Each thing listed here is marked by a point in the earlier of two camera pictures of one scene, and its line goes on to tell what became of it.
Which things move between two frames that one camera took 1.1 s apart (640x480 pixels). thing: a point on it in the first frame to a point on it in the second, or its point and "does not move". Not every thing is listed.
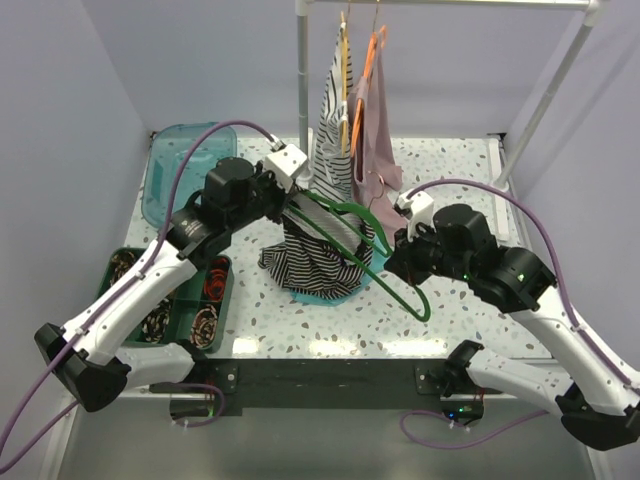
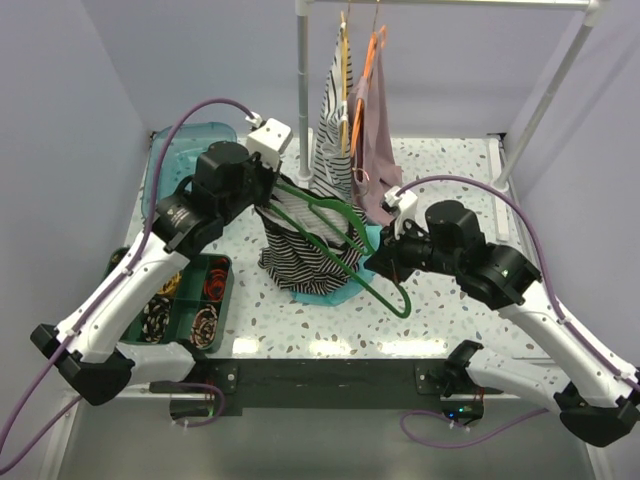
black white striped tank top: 324,252 does not move
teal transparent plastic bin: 167,150 does not move
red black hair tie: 214,285 does not move
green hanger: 353,204 to 327,251
